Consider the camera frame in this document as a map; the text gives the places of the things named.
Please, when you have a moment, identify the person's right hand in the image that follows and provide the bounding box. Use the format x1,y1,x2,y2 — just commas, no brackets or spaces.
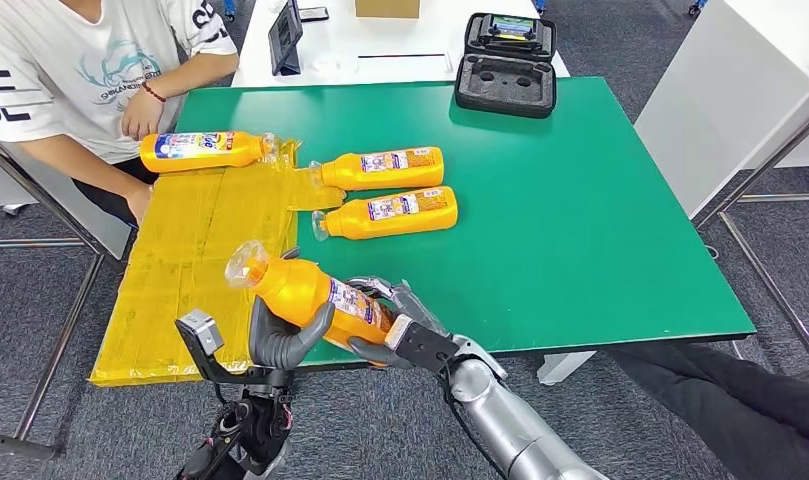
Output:
125,184,156,227

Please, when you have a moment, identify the person's left hand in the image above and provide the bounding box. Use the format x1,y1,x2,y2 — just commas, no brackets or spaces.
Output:
120,86,167,142

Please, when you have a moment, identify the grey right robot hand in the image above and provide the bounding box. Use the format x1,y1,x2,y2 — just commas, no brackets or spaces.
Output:
344,276,446,371

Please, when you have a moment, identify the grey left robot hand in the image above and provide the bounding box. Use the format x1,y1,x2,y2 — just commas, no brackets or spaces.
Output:
247,246,336,372

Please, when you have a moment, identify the orange detergent bottle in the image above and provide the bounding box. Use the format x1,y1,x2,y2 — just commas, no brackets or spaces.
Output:
310,186,460,242
307,146,446,193
139,130,277,175
224,240,399,352

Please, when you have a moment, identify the yellow taped cardboard mat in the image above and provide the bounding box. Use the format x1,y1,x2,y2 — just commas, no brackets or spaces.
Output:
87,134,348,390

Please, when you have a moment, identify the person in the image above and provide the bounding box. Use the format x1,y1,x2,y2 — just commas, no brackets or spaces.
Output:
0,0,241,227

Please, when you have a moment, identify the black tablet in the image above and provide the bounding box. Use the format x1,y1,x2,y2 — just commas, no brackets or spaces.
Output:
267,0,305,77

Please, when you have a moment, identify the white table foot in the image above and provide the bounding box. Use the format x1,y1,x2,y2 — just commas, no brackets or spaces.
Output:
536,351,597,387

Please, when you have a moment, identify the black foam-lined case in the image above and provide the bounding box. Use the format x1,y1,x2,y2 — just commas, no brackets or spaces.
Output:
454,12,558,120

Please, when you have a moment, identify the white flat panel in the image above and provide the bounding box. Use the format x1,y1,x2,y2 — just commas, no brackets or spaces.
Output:
354,53,454,84

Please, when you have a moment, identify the white table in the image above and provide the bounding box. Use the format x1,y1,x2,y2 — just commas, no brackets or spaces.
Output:
230,0,571,89

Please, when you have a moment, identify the brown cardboard box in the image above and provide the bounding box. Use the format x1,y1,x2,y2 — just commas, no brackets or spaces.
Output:
354,0,421,20

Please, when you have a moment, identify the black handheld controller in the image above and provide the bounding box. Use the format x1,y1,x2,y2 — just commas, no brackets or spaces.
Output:
478,15,546,44

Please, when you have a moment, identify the black garment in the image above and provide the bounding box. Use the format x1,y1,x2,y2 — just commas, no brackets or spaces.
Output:
605,344,809,480

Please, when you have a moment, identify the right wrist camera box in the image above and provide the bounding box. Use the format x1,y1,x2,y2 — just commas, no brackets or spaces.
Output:
384,313,462,376

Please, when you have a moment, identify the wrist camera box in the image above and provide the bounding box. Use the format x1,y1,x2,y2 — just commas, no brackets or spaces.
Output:
384,313,462,376
174,309,294,388

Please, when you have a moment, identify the steel table frame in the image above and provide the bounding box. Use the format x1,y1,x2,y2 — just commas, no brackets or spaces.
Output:
694,62,809,369
0,112,132,463

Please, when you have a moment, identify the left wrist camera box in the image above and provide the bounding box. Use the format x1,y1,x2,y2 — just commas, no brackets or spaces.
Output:
174,309,294,388

